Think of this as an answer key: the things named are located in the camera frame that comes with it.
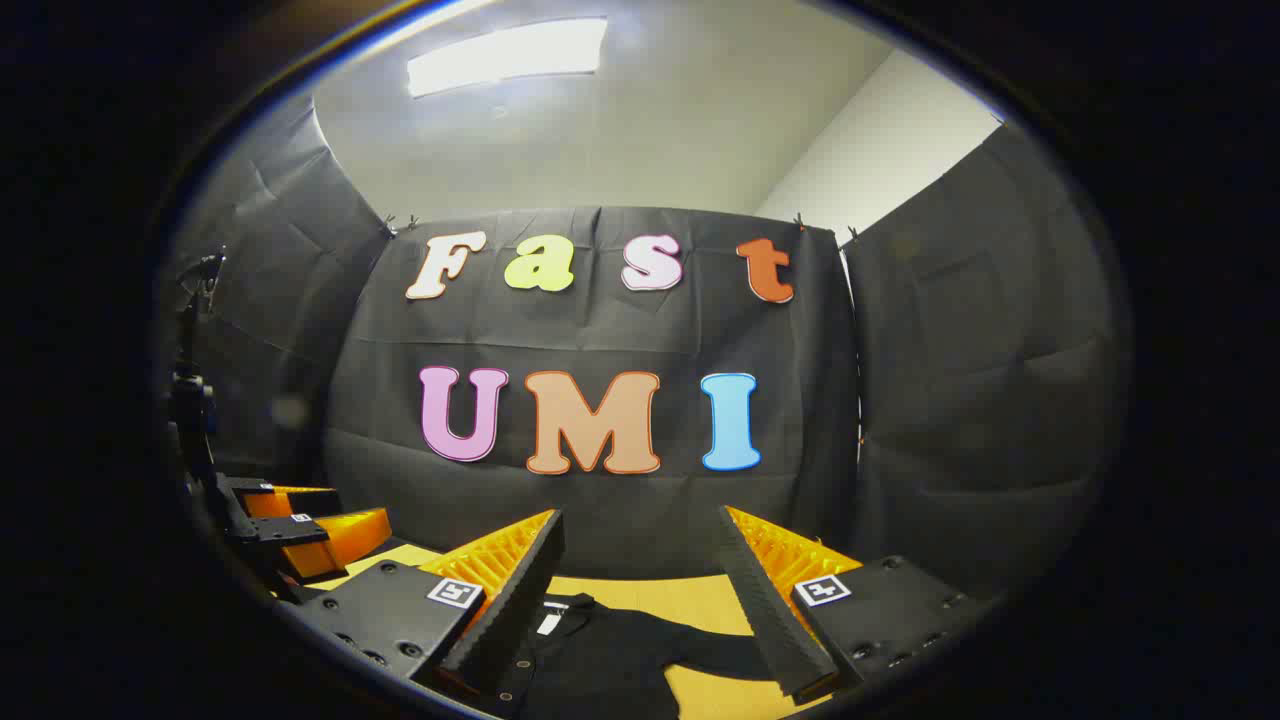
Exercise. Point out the ceiling light panel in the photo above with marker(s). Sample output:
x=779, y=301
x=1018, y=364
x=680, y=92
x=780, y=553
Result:
x=505, y=55

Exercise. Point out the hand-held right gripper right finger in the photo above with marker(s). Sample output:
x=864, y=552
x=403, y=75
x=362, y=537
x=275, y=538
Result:
x=765, y=610

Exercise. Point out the black buttoned jacket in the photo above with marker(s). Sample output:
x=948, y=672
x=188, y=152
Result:
x=620, y=660

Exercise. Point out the black backdrop cloth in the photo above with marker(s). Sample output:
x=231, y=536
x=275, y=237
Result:
x=620, y=500

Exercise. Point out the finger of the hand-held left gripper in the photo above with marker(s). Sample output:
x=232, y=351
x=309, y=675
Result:
x=330, y=540
x=290, y=500

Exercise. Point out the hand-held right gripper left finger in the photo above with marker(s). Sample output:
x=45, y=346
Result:
x=520, y=590

